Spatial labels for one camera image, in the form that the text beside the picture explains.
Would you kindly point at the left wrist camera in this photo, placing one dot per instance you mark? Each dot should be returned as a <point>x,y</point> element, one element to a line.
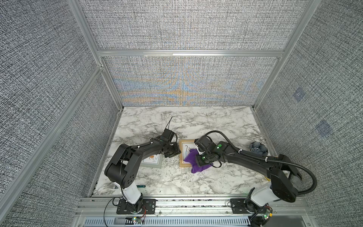
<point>167,135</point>

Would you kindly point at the aluminium front rail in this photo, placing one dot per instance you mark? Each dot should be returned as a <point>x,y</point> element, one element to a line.
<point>193,205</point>

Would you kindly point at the purple cloth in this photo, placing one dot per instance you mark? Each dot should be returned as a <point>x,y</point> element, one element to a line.
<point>191,158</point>

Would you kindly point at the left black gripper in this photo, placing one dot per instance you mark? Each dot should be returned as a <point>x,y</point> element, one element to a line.
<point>177,151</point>

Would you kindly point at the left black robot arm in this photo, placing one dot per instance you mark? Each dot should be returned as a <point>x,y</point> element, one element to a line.
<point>123,167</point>

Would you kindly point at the grey green picture frame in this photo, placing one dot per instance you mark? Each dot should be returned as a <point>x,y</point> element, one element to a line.
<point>154,161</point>

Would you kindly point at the light wooden picture frame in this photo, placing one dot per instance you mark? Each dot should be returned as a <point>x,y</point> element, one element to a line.
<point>185,145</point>

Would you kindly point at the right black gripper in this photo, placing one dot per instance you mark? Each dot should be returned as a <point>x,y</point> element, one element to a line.
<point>197,159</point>

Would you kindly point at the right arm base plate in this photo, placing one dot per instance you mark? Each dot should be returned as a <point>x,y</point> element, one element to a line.
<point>241,205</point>

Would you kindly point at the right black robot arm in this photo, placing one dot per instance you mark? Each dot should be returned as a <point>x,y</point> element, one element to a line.
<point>281,175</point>

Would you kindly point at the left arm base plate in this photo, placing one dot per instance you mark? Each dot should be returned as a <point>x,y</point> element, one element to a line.
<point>146,206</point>

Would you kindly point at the bowl of grey stones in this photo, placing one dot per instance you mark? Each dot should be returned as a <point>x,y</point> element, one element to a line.
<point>258,148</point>

